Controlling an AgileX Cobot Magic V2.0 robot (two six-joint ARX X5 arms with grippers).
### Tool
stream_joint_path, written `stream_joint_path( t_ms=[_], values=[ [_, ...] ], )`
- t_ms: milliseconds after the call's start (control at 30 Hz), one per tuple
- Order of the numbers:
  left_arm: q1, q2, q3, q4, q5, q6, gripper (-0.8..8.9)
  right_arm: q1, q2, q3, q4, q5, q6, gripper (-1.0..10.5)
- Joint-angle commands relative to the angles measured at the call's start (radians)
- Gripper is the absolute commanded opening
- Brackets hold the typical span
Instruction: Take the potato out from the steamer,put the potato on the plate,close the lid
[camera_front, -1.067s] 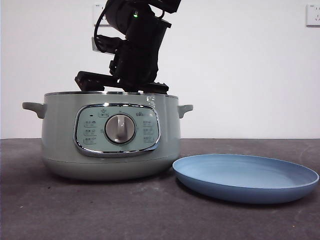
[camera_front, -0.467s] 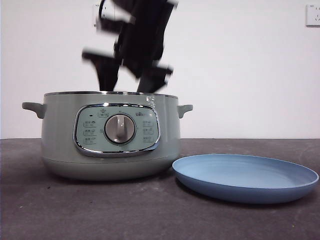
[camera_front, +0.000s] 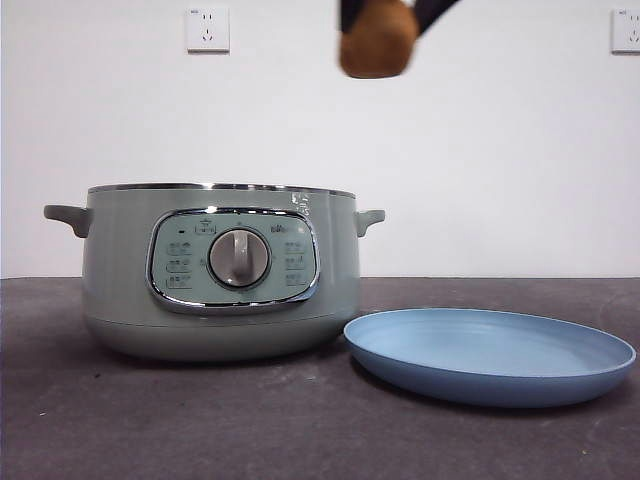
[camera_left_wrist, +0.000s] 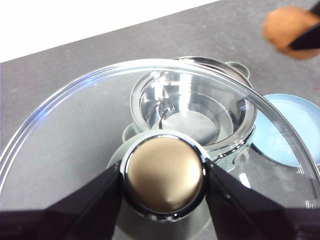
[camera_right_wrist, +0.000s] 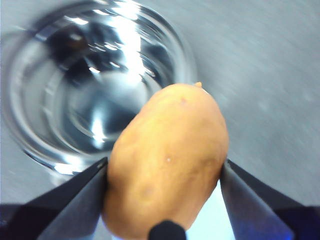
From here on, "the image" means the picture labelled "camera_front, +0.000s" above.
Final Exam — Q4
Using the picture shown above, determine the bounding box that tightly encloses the brown potato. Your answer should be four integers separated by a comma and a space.
337, 0, 419, 80

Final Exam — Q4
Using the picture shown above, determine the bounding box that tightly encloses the pale green electric steamer pot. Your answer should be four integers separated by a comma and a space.
43, 183, 386, 363

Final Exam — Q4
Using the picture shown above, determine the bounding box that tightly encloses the blue round plate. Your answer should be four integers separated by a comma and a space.
343, 308, 638, 409

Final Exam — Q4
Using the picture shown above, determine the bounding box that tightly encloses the white wall socket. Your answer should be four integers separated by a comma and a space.
610, 8, 640, 55
186, 7, 232, 55

